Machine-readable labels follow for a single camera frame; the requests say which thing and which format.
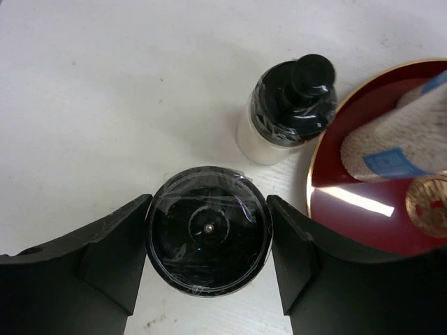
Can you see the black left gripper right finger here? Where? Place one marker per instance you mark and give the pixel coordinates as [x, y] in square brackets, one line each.
[330, 284]

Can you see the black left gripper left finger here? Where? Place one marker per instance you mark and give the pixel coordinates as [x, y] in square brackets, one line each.
[85, 282]

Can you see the white bead jar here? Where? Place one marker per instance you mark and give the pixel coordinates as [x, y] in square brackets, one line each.
[416, 93]
[407, 142]

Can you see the red round tray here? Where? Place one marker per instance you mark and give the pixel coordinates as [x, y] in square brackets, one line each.
[391, 216]

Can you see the black-top grinder bottle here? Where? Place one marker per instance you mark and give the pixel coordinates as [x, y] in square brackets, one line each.
[208, 231]

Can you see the small black-capped powder bottle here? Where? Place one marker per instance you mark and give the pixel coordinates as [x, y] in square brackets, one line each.
[291, 104]

